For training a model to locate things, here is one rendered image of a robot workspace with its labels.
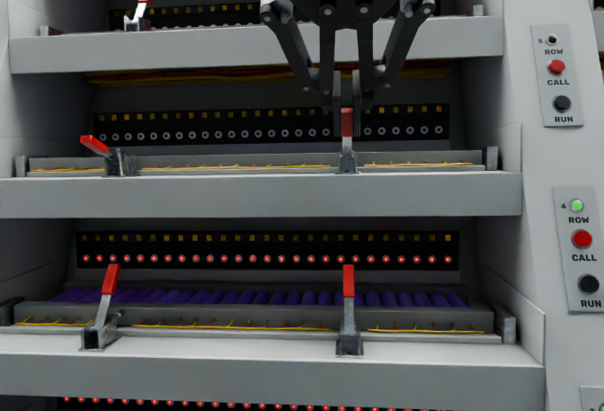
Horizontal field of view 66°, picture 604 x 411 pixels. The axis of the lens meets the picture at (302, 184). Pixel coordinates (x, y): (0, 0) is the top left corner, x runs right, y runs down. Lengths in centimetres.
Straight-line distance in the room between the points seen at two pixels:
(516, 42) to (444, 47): 8
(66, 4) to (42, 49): 17
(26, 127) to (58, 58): 11
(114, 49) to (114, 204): 20
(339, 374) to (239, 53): 38
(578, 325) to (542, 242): 8
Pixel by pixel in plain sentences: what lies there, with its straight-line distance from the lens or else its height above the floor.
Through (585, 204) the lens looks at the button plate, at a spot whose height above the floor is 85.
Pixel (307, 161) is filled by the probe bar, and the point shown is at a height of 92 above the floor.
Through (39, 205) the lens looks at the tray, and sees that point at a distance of 61.
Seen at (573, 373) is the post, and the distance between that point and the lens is 52.
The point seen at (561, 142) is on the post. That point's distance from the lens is 55.
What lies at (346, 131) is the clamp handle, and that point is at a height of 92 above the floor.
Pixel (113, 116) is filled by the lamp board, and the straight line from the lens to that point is 78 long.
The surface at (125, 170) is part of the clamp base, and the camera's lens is 58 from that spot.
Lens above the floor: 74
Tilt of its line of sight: 16 degrees up
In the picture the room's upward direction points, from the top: 1 degrees clockwise
